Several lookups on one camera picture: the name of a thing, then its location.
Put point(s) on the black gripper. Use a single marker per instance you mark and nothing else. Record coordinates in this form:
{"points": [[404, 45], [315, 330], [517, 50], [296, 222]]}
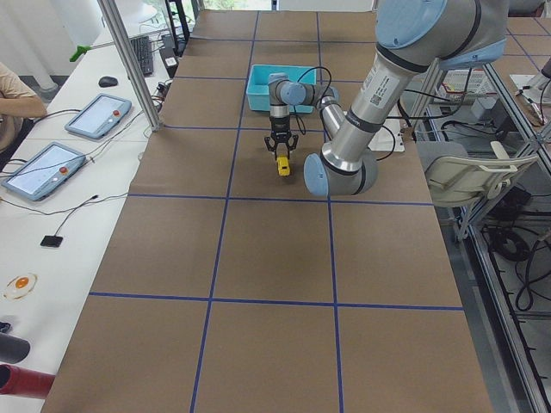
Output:
{"points": [[280, 127]]}

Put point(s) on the yellow beetle toy car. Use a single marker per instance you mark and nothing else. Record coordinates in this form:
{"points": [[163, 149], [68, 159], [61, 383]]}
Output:
{"points": [[283, 166]]}

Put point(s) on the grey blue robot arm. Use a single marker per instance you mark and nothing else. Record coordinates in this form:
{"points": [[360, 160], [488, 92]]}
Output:
{"points": [[410, 36]]}

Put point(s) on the fried egg toy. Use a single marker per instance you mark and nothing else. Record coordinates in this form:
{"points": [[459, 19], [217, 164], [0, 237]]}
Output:
{"points": [[20, 286]]}

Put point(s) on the light blue plastic bin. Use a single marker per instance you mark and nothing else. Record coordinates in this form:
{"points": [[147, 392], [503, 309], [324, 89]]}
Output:
{"points": [[258, 89]]}

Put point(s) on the black keyboard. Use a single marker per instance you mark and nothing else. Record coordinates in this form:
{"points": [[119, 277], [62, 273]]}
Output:
{"points": [[142, 48]]}

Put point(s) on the white plastic chair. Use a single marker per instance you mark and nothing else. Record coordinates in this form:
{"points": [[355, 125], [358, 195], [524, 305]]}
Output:
{"points": [[455, 179]]}

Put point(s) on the upper teach pendant tablet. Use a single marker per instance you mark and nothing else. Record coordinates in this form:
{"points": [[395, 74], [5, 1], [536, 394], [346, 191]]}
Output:
{"points": [[99, 117]]}

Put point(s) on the teach pendant tablet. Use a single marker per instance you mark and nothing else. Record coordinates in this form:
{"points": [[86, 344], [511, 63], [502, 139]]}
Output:
{"points": [[99, 117], [45, 172]]}

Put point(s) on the black computer mouse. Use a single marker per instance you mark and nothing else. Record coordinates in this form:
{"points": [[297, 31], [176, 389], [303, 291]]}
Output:
{"points": [[107, 81]]}

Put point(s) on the lower teach pendant tablet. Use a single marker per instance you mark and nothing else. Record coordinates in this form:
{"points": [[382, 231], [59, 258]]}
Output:
{"points": [[45, 172]]}

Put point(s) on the small black pad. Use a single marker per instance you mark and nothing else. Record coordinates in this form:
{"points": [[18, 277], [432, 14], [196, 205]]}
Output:
{"points": [[51, 241]]}

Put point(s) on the person in beige shirt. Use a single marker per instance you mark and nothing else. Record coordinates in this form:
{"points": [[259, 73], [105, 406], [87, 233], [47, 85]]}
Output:
{"points": [[18, 103]]}

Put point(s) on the black cylinder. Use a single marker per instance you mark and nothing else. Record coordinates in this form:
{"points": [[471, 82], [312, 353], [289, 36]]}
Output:
{"points": [[13, 349]]}

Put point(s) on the red cylinder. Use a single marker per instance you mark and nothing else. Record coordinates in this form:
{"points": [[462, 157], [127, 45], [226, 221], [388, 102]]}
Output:
{"points": [[23, 382]]}

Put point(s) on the aluminium frame post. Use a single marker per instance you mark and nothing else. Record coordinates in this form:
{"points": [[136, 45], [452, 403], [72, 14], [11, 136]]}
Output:
{"points": [[122, 43]]}

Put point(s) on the green clamp handle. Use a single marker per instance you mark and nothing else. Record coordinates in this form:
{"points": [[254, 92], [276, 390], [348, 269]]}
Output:
{"points": [[80, 51]]}

